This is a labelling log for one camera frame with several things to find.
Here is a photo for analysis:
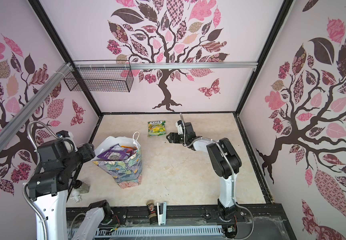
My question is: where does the small dark spice jar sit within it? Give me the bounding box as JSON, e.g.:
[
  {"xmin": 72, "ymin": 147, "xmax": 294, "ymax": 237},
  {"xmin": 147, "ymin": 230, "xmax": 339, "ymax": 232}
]
[{"xmin": 146, "ymin": 200, "xmax": 158, "ymax": 225}]

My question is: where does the purple candy bag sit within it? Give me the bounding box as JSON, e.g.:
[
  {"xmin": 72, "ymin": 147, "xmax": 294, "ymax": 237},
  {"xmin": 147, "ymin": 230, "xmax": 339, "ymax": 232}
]
[{"xmin": 98, "ymin": 144, "xmax": 134, "ymax": 161}]

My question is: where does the left metal flexible conduit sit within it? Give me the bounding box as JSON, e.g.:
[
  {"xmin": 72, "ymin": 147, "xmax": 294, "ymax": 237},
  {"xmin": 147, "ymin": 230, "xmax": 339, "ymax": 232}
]
[{"xmin": 22, "ymin": 120, "xmax": 74, "ymax": 240}]

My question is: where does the floral paper bag white inside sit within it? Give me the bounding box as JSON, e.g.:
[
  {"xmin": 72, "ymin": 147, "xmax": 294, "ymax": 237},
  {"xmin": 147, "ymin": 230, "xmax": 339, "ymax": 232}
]
[{"xmin": 92, "ymin": 132, "xmax": 142, "ymax": 189}]

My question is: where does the small clear plastic cup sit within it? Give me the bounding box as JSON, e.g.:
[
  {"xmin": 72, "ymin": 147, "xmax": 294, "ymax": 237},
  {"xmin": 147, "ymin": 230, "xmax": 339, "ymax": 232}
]
[{"xmin": 71, "ymin": 180, "xmax": 90, "ymax": 203}]

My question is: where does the black wire basket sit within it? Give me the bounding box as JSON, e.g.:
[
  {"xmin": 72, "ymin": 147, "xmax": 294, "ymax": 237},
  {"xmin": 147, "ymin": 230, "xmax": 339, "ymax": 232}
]
[{"xmin": 63, "ymin": 60, "xmax": 134, "ymax": 93}]

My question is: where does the aluminium rail wall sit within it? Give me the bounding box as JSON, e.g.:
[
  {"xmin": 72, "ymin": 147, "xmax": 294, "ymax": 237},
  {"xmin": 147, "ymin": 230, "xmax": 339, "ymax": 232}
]
[
  {"xmin": 75, "ymin": 62, "xmax": 258, "ymax": 70},
  {"xmin": 0, "ymin": 63, "xmax": 72, "ymax": 152}
]

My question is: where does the white slotted cable duct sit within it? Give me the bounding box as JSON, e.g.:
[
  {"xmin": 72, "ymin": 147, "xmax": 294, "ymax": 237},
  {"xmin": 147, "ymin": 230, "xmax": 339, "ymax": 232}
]
[{"xmin": 67, "ymin": 225, "xmax": 224, "ymax": 240}]

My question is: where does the right metal flexible conduit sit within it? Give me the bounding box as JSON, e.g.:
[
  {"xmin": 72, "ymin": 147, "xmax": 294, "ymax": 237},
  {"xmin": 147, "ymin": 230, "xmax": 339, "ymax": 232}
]
[{"xmin": 178, "ymin": 112, "xmax": 255, "ymax": 240}]

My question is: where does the metal flexible conduit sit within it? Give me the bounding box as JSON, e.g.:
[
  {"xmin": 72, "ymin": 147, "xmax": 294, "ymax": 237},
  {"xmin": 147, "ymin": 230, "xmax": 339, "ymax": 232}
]
[
  {"xmin": 22, "ymin": 120, "xmax": 74, "ymax": 240},
  {"xmin": 178, "ymin": 112, "xmax": 255, "ymax": 240}
]

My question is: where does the aluminium rail left wall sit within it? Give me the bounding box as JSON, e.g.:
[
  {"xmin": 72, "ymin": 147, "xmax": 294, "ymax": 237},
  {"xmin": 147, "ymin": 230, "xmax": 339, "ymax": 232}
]
[{"xmin": 0, "ymin": 63, "xmax": 72, "ymax": 152}]

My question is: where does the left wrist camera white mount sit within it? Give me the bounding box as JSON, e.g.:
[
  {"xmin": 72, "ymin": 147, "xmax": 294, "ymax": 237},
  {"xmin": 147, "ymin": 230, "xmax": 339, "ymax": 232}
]
[{"xmin": 56, "ymin": 130, "xmax": 77, "ymax": 153}]

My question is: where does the aluminium rail back wall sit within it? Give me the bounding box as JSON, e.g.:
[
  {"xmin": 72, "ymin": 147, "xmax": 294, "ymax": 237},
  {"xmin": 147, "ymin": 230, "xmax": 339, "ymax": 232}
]
[{"xmin": 75, "ymin": 62, "xmax": 258, "ymax": 70}]

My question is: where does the green yellow candy bag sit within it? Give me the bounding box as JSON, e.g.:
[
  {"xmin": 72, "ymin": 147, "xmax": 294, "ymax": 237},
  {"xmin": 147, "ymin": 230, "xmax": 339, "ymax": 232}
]
[{"xmin": 148, "ymin": 120, "xmax": 166, "ymax": 137}]

